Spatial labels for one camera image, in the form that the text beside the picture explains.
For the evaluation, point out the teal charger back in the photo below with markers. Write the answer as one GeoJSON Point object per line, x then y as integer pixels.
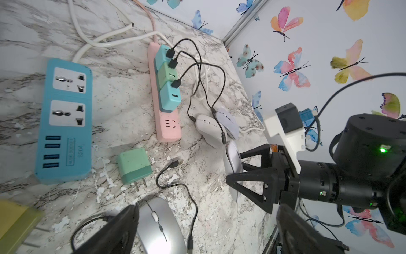
{"type": "Point", "coordinates": [161, 57]}

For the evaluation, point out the blue power strip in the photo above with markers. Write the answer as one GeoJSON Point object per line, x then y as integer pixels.
{"type": "Point", "coordinates": [64, 151]}

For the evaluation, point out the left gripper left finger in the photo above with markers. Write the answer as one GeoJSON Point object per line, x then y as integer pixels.
{"type": "Point", "coordinates": [116, 237]}

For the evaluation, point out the lavender mouse far right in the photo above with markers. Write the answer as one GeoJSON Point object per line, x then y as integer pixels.
{"type": "Point", "coordinates": [229, 122]}

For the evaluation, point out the green charger front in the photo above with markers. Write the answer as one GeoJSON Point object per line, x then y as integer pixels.
{"type": "Point", "coordinates": [134, 165]}

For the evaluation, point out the yellow charger plug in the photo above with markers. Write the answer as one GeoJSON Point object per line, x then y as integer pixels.
{"type": "Point", "coordinates": [17, 222]}

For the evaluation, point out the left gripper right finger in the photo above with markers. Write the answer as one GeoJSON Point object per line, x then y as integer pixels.
{"type": "Point", "coordinates": [298, 237]}

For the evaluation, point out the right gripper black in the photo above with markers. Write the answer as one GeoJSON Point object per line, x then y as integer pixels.
{"type": "Point", "coordinates": [276, 181]}

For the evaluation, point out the pink power strip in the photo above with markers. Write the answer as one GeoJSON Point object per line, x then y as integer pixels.
{"type": "Point", "coordinates": [167, 124]}

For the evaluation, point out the green charger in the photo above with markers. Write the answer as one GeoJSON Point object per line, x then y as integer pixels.
{"type": "Point", "coordinates": [134, 165]}
{"type": "Point", "coordinates": [165, 74]}

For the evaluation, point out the silver mouse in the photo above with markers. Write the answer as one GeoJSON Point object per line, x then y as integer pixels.
{"type": "Point", "coordinates": [158, 229]}

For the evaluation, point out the teal charger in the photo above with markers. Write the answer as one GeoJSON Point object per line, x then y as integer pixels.
{"type": "Point", "coordinates": [161, 57]}
{"type": "Point", "coordinates": [169, 98]}

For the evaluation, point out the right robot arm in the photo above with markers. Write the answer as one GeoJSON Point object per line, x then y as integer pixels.
{"type": "Point", "coordinates": [368, 171]}

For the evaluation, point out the white mouse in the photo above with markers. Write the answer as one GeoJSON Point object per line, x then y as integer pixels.
{"type": "Point", "coordinates": [232, 159]}
{"type": "Point", "coordinates": [210, 130]}

